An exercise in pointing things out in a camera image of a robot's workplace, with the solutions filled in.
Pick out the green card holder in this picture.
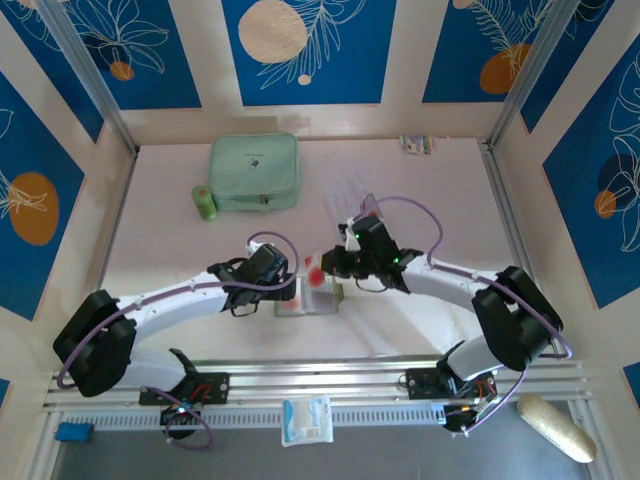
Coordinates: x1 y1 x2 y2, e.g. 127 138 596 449
273 273 344 318

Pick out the clear acrylic card stand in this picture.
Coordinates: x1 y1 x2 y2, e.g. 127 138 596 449
322 169 387 236

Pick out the small green roll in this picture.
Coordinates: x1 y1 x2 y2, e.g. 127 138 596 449
192 183 219 223

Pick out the mint green zip pouch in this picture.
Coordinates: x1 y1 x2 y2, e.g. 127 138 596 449
208 132 302 212

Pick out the small printed paper packet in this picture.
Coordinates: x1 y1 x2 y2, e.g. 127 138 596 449
399 133 436 156

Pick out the white and blue gauze packet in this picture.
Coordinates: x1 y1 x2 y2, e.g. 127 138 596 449
280 394 335 448

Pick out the blue poster with beige circle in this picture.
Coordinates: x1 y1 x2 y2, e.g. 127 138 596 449
221 0 399 107

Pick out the blue floral poster, orange dot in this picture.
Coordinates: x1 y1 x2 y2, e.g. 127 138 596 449
67 0 203 111
542 37 640 310

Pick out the blue poster with orange circle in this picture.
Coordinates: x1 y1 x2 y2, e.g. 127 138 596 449
0 69 86 322
421 0 551 105

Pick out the blue sponge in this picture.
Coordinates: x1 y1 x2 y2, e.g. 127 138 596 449
54 422 95 444

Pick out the beige oblong bread roll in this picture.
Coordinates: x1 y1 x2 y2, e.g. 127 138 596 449
517 394 598 464

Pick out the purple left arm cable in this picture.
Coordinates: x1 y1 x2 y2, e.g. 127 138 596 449
57 229 300 451

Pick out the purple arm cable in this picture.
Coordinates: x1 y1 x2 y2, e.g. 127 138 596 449
344 195 574 440
57 229 300 451

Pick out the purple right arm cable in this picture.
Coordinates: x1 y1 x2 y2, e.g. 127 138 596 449
344 195 574 440

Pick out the aluminium mounting rail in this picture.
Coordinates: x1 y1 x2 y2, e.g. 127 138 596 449
42 355 591 409

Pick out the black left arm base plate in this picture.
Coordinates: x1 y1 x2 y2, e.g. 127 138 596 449
138 372 231 406

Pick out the aluminium table side rail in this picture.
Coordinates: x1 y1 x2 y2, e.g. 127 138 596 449
478 139 564 359

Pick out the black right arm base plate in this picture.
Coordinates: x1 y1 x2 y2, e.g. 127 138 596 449
405 367 499 401

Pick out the grey slotted cable duct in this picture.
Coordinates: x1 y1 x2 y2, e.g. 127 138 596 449
59 404 451 432

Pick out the aluminium frame post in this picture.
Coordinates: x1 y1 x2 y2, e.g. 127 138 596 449
37 0 140 159
485 0 587 149

